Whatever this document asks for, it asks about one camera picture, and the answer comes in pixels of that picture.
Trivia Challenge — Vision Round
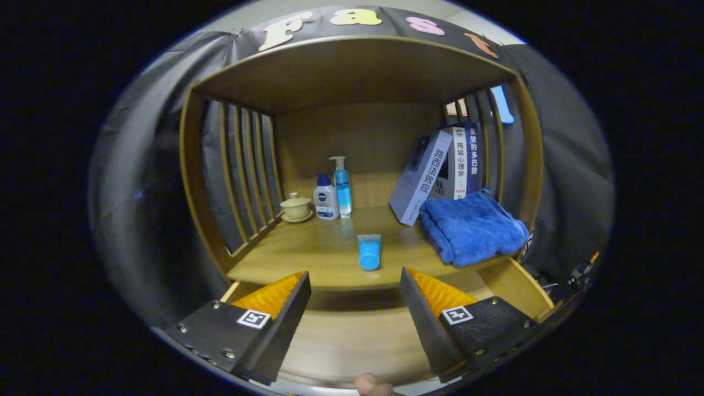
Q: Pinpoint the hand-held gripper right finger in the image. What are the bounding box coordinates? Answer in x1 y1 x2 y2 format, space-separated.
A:
399 268 542 384

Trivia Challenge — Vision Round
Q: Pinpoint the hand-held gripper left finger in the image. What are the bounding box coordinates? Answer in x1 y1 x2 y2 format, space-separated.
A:
165 271 312 386

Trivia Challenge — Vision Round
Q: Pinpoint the wooden drawer with black knob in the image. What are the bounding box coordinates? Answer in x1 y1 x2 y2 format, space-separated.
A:
220 257 556 388

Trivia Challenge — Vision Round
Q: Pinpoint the blue tube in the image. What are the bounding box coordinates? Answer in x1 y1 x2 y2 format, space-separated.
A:
357 234 382 271

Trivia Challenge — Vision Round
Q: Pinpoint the wooden countertop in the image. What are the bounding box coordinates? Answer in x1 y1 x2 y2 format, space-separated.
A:
227 205 529 291

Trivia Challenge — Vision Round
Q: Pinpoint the wooden cabinet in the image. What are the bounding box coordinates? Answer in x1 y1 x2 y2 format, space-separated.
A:
179 36 545 287

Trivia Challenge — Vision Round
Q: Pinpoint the blue folded towel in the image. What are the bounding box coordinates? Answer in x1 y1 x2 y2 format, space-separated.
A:
420 189 530 269

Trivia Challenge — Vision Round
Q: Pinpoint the beige lidded teacup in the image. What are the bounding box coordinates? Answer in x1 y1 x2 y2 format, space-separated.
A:
279 192 314 223

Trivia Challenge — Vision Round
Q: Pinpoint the white lotion bottle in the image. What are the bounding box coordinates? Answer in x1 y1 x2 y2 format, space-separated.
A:
313 173 340 221

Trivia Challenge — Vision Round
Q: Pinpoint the grey leaning book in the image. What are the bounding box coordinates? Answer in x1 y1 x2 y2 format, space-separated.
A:
389 130 453 227

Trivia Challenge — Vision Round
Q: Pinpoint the blue pump bottle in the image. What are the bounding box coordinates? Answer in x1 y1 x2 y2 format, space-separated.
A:
329 156 353 219

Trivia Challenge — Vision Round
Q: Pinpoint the white spine book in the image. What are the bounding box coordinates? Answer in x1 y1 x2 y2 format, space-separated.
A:
432 127 468 200

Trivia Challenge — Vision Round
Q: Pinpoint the black device with orange tip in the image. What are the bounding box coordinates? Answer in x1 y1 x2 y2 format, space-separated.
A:
566 252 600 287

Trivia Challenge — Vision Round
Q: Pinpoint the dark blue book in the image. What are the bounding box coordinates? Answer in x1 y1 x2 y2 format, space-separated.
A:
462 122 482 196

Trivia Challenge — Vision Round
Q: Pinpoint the black backdrop cloth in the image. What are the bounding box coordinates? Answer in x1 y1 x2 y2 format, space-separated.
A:
88 5 614 331

